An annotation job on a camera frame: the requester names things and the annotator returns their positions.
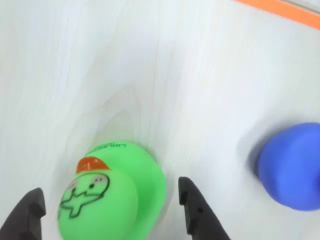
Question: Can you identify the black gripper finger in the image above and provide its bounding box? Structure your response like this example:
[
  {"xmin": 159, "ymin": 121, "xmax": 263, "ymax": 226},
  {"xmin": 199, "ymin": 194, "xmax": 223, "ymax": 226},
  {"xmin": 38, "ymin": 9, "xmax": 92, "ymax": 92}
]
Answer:
[
  {"xmin": 0, "ymin": 187, "xmax": 47, "ymax": 240},
  {"xmin": 178, "ymin": 176, "xmax": 232, "ymax": 240}
]

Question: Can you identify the green rubber duck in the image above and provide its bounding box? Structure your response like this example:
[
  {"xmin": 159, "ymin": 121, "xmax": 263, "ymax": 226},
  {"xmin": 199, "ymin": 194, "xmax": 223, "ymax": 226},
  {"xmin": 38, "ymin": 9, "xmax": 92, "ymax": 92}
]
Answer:
[{"xmin": 56, "ymin": 141, "xmax": 167, "ymax": 240}]

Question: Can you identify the blue rubber duck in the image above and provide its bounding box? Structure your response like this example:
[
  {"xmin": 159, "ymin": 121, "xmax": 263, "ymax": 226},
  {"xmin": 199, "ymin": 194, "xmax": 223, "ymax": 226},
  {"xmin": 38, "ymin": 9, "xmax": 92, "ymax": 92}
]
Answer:
[{"xmin": 257, "ymin": 122, "xmax": 320, "ymax": 212}]

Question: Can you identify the orange tape strip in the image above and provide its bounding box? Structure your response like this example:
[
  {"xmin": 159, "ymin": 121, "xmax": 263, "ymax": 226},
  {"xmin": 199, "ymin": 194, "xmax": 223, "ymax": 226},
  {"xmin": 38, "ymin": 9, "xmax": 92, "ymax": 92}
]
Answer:
[{"xmin": 231, "ymin": 0, "xmax": 320, "ymax": 29}]

